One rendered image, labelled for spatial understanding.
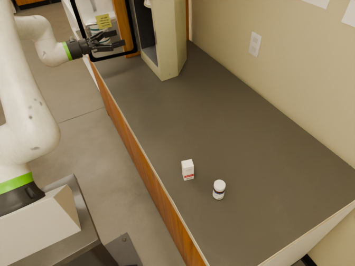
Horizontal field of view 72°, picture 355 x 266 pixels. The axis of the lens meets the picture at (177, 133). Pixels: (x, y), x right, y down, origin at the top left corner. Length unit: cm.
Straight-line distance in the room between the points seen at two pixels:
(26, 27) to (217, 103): 93
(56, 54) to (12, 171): 66
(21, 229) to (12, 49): 51
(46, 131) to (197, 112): 74
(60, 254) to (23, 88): 54
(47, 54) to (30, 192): 69
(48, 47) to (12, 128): 64
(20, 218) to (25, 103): 32
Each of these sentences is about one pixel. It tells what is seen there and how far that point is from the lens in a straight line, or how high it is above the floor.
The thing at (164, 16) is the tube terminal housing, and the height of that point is 130.
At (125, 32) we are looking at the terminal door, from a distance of 163.
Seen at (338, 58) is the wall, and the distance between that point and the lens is 111.
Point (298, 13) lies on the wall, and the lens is 118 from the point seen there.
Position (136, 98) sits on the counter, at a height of 94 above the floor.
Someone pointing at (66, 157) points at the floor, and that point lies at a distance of 253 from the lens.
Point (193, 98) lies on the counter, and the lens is 134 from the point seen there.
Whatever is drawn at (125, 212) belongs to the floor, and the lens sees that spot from 203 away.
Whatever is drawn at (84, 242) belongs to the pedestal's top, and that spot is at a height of 94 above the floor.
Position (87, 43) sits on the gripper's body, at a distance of 137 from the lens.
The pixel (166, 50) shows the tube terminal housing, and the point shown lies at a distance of 140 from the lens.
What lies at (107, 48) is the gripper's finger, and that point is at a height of 120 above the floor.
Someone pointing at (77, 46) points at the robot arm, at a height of 122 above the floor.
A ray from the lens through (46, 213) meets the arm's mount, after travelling 84.
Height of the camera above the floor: 178
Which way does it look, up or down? 47 degrees down
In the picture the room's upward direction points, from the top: 4 degrees counter-clockwise
